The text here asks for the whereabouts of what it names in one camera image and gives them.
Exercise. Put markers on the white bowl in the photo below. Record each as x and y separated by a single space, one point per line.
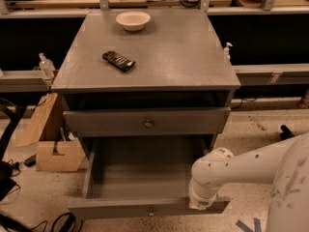
133 21

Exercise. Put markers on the grey drawer cabinet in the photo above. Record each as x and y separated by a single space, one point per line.
179 63

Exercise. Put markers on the clear sanitizer bottle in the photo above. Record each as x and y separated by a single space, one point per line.
46 66

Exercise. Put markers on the blue tape cross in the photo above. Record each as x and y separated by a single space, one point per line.
249 225

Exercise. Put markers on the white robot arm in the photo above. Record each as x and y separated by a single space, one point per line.
284 165

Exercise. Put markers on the black snack bar packet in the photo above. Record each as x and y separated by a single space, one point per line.
118 61

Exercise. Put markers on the black power strip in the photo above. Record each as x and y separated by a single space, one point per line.
69 224

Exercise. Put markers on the grey top drawer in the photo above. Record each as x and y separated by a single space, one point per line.
135 122

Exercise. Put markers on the black stand leg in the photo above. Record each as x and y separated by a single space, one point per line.
286 133

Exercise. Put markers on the brown cardboard box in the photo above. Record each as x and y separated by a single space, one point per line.
53 153

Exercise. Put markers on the white pump bottle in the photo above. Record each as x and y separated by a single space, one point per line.
227 50

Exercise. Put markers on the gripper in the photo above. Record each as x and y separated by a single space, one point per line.
203 197

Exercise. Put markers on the grey drawer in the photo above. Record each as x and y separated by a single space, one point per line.
141 176
135 122

